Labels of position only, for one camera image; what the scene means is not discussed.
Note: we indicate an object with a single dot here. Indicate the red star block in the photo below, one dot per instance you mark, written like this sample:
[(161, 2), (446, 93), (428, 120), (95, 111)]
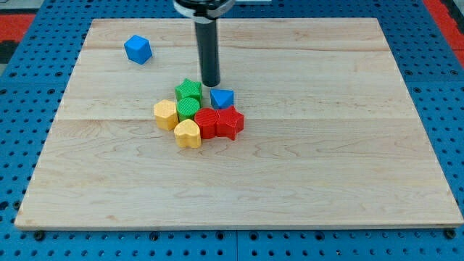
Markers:
[(229, 122)]

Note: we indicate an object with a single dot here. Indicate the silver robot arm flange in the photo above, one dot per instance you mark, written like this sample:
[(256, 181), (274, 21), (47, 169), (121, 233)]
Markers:
[(203, 11)]

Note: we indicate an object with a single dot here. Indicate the green cylinder block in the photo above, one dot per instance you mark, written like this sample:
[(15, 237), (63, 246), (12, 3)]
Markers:
[(187, 108)]

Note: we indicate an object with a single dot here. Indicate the blue cube block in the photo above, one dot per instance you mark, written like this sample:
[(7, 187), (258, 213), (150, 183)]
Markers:
[(138, 49)]

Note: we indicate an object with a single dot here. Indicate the green star block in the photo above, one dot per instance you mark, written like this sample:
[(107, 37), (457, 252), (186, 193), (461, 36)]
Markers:
[(189, 89)]

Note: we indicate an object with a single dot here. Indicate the red cylinder block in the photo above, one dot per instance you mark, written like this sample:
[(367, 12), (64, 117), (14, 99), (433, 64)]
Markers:
[(206, 119)]

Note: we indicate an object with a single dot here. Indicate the blue triangle block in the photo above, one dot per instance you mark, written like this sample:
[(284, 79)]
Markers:
[(221, 99)]

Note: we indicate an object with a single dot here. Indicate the light wooden board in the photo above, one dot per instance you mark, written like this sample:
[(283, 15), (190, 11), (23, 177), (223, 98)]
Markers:
[(331, 138)]

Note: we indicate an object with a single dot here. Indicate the yellow hexagon block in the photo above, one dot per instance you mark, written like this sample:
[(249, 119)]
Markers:
[(165, 113)]

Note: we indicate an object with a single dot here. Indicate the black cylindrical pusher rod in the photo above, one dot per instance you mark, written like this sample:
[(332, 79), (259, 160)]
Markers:
[(207, 45)]

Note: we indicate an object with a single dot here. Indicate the yellow heart block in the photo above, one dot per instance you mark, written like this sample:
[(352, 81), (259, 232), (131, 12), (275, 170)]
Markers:
[(187, 134)]

